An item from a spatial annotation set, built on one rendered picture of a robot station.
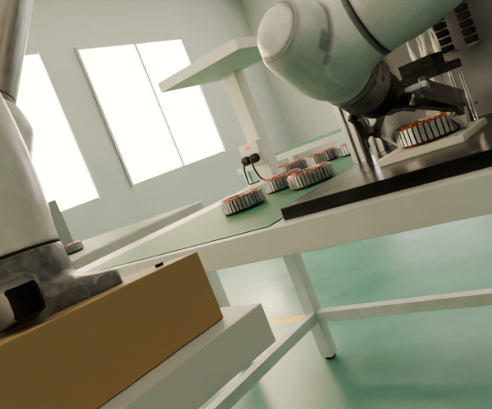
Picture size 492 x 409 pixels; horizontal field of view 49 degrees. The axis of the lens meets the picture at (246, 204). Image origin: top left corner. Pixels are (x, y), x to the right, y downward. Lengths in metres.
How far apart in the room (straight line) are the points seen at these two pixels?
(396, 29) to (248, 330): 0.38
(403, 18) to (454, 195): 0.23
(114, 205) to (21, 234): 5.54
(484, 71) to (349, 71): 0.56
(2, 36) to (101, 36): 6.00
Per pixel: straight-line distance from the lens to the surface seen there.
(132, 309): 0.44
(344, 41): 0.67
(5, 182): 0.48
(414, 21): 0.67
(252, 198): 1.27
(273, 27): 0.67
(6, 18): 0.77
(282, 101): 8.74
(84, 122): 6.12
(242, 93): 2.01
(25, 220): 0.48
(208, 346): 0.45
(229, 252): 0.95
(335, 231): 0.81
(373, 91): 0.77
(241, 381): 1.81
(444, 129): 0.95
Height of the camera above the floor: 0.88
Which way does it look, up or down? 5 degrees down
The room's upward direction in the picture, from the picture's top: 21 degrees counter-clockwise
